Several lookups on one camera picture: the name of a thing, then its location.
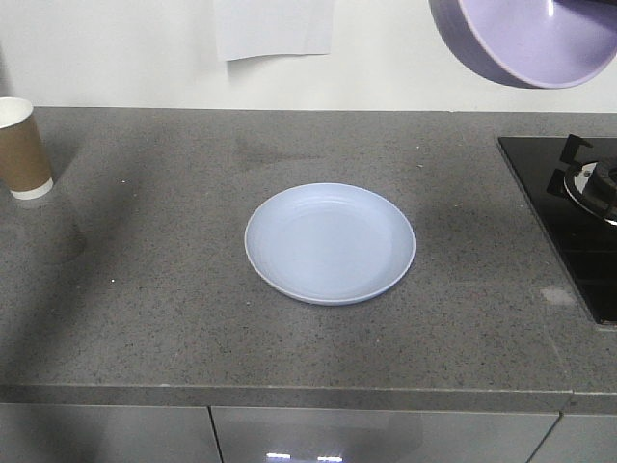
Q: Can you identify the brown paper cup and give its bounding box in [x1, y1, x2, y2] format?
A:
[1, 96, 54, 201]

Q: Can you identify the black glass gas hob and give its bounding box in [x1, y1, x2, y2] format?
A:
[498, 134, 616, 326]

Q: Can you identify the grey cabinet door centre-left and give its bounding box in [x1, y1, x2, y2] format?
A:
[1, 403, 221, 462]

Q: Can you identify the steel gas burner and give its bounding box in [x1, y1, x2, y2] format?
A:
[563, 157, 616, 226]

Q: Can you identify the grey drawer front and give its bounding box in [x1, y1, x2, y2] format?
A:
[530, 415, 617, 462]

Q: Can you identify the grey cabinet door centre-right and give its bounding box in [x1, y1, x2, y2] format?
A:
[211, 407, 557, 462]

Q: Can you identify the light blue plate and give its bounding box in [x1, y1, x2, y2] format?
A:
[244, 183, 416, 306]

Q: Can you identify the white paper sheet on wall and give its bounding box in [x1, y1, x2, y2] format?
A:
[214, 0, 335, 62]

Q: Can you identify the grey stone countertop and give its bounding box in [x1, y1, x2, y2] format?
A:
[1, 107, 616, 414]

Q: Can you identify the purple bowl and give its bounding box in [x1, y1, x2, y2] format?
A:
[429, 1, 616, 90]

